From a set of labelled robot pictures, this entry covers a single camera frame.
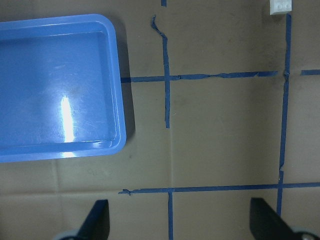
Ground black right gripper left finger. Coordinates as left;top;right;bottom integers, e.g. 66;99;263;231
76;199;110;240

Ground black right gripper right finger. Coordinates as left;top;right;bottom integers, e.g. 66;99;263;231
249;197;297;240

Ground white block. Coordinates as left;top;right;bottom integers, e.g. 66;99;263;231
269;0;292;16

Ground blue plastic tray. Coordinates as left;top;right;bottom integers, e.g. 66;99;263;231
0;14;127;163

